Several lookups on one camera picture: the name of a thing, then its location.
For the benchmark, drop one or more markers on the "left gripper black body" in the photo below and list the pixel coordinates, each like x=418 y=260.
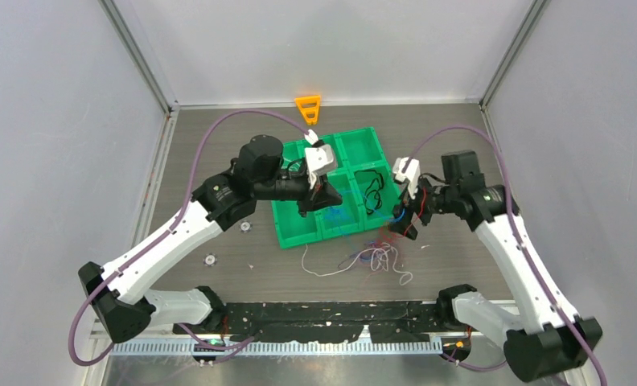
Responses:
x=298 y=189

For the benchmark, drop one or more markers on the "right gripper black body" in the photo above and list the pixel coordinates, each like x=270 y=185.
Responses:
x=429 y=199

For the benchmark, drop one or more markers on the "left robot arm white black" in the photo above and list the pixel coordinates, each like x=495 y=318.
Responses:
x=121 y=290

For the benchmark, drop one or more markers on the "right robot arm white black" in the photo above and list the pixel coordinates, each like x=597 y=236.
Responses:
x=547 y=336

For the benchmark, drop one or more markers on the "green plastic bin tray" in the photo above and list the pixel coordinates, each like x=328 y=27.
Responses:
x=363 y=179

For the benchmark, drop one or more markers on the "orange triangular plastic piece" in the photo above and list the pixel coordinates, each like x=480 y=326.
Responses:
x=309 y=108

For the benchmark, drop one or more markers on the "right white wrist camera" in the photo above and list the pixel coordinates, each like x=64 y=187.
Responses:
x=407 y=171

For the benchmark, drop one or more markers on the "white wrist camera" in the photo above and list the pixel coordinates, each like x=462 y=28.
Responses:
x=407 y=171
x=320 y=160

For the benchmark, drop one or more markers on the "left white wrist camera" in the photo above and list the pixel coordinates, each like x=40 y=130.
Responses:
x=320 y=160

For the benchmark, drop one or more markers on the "perforated metal rail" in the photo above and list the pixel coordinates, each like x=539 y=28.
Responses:
x=361 y=346

